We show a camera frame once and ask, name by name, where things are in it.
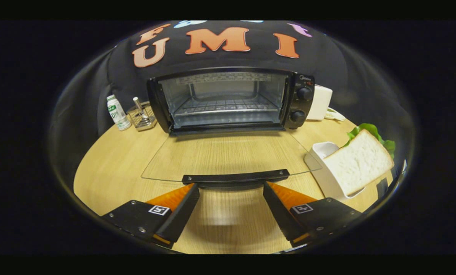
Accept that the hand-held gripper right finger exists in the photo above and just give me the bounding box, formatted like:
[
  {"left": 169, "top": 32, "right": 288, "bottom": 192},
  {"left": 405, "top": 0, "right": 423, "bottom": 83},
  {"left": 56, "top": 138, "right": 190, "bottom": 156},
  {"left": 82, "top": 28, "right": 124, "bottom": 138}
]
[{"left": 263, "top": 181, "right": 362, "bottom": 248}]

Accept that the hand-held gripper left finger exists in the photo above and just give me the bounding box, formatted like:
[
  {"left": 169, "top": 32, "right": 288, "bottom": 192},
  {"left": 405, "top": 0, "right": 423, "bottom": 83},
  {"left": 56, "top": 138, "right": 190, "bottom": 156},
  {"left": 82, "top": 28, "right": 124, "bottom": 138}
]
[{"left": 101, "top": 183, "right": 200, "bottom": 249}]

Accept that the white bread lettuce sandwich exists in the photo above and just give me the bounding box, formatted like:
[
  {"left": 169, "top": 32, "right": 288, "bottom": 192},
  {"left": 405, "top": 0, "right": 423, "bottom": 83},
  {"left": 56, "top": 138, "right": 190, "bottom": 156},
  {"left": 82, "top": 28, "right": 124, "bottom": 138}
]
[{"left": 323, "top": 123, "right": 396, "bottom": 196}]

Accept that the black toaster oven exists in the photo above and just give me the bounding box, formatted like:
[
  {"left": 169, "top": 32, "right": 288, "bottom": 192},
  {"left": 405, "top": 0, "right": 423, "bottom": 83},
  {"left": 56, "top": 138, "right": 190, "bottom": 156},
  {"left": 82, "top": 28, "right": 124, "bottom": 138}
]
[{"left": 141, "top": 67, "right": 323, "bottom": 190}]

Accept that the white pop-up toaster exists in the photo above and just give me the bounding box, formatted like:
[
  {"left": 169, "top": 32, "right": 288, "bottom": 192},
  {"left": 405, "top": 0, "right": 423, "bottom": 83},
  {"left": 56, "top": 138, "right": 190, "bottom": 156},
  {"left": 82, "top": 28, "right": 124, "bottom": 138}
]
[{"left": 306, "top": 85, "right": 333, "bottom": 121}]

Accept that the white plastic tray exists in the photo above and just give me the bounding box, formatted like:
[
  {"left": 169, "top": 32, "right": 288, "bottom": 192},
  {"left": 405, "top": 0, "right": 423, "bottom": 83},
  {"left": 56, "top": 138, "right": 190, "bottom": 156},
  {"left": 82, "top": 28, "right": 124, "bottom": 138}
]
[{"left": 304, "top": 142, "right": 366, "bottom": 202}]

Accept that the small dark block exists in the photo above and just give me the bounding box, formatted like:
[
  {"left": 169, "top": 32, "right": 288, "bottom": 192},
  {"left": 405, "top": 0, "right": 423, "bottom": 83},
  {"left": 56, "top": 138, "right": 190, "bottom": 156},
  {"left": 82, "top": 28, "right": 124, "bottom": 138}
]
[{"left": 376, "top": 178, "right": 389, "bottom": 199}]

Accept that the small white divided dish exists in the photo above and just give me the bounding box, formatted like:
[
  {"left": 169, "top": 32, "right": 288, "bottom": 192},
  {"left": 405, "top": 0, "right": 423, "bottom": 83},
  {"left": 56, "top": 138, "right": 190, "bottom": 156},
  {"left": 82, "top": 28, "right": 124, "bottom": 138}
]
[{"left": 325, "top": 108, "right": 346, "bottom": 122}]

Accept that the white bottle green label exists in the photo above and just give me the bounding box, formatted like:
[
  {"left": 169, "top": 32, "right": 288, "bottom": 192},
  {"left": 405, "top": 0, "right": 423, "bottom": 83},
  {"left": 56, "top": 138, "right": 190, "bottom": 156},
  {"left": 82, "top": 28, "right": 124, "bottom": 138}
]
[{"left": 106, "top": 94, "right": 132, "bottom": 131}]

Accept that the metal wire rack holder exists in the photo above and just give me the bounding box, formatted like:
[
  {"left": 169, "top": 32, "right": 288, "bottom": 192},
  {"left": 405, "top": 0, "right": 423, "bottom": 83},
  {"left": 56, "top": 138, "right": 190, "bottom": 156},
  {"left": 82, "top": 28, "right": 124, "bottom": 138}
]
[{"left": 127, "top": 97, "right": 157, "bottom": 132}]

